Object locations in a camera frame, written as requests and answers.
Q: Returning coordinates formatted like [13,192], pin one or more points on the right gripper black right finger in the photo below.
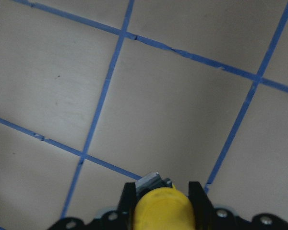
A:
[202,206]

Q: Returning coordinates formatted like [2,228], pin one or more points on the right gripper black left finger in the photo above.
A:
[126,207]

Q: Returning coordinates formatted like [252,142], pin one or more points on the yellow push button switch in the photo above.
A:
[160,206]

